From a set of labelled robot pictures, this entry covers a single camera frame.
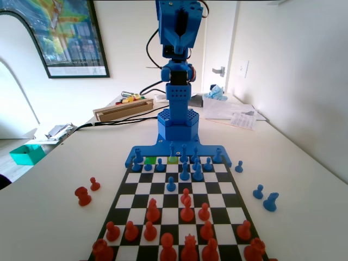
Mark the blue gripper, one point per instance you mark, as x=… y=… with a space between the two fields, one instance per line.
x=178 y=41

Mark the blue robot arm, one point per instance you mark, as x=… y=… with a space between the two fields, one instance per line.
x=178 y=127

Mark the blue chess bishop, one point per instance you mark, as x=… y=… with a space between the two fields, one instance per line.
x=195 y=153
x=185 y=174

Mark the blue chess pawn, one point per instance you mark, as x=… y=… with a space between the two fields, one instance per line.
x=195 y=161
x=208 y=165
x=135 y=166
x=160 y=166
x=258 y=192
x=147 y=166
x=170 y=185
x=239 y=167

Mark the red chess pawn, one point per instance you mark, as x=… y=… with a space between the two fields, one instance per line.
x=94 y=186
x=185 y=193
x=149 y=233
x=206 y=232
x=131 y=233
x=243 y=232
x=112 y=233
x=204 y=213

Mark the red chess bishop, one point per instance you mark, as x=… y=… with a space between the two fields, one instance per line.
x=153 y=213
x=210 y=253

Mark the red chess queen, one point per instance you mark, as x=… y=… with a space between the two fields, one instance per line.
x=189 y=253

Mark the red chess rook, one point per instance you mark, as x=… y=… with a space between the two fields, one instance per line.
x=254 y=251
x=102 y=253

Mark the white door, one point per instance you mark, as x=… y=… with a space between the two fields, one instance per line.
x=217 y=40

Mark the blue white crumpled cloth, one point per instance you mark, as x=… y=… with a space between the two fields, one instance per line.
x=216 y=92

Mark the silver cylinder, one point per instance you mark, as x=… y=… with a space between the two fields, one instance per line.
x=126 y=93

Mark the yellow toy block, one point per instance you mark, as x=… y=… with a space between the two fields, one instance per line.
x=125 y=100

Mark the long cardboard box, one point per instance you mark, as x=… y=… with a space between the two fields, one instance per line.
x=122 y=111

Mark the printed paper sheet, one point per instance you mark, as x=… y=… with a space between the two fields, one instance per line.
x=243 y=121

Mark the black framed map poster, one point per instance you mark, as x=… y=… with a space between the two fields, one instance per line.
x=68 y=32

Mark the crumpled grey white wrapper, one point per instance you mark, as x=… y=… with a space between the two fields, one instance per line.
x=61 y=130

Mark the black white chessboard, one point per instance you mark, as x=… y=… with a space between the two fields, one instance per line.
x=217 y=201

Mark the white arched panel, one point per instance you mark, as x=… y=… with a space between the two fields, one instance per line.
x=16 y=49

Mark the teal open box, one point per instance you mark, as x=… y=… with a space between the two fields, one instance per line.
x=24 y=157

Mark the black rounded object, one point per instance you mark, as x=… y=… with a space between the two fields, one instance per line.
x=4 y=183

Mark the white light switch plate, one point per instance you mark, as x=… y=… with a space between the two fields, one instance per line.
x=243 y=69

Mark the blue arm base plate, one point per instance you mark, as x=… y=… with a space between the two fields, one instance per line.
x=208 y=150

